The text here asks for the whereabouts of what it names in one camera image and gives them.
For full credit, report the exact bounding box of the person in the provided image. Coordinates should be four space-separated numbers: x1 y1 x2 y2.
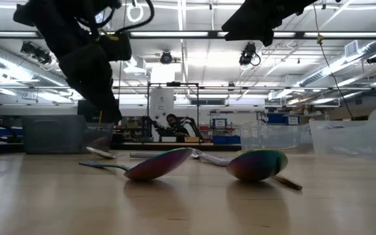
165 113 191 137

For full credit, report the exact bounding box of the purple-handled silver spoon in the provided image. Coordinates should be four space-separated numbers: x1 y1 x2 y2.
190 148 233 167
86 146 158 160

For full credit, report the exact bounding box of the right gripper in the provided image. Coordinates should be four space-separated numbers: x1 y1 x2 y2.
222 0 293 46

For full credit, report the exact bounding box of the hanging cable with yellow tag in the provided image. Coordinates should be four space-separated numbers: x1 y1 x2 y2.
311 0 355 121

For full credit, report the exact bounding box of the black ceiling camera cluster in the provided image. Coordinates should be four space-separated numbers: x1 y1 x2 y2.
20 40 54 66

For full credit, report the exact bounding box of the clear plastic bin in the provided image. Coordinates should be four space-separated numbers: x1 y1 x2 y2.
308 106 376 164
239 119 313 154

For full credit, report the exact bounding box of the round black ceiling camera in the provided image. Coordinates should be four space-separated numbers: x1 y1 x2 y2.
159 50 174 65

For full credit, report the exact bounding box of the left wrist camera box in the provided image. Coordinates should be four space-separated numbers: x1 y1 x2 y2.
99 31 133 63

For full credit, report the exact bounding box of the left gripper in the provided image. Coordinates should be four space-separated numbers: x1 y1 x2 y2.
59 42 123 124

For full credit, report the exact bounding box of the dark translucent plastic bin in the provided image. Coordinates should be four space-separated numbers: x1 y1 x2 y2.
21 114 114 155

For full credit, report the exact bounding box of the black overhead camera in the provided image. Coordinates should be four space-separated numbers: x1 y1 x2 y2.
238 41 262 67

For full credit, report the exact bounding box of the distant black station frame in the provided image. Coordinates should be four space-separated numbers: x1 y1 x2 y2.
146 81 201 144

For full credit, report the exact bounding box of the white hanging ring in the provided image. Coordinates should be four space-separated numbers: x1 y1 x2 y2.
126 2 144 24

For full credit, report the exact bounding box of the blue storage crate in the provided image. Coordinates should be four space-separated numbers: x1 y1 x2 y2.
212 135 242 145
266 112 300 126

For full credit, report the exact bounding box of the black overhead rig beam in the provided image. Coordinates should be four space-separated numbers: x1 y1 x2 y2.
0 30 376 40

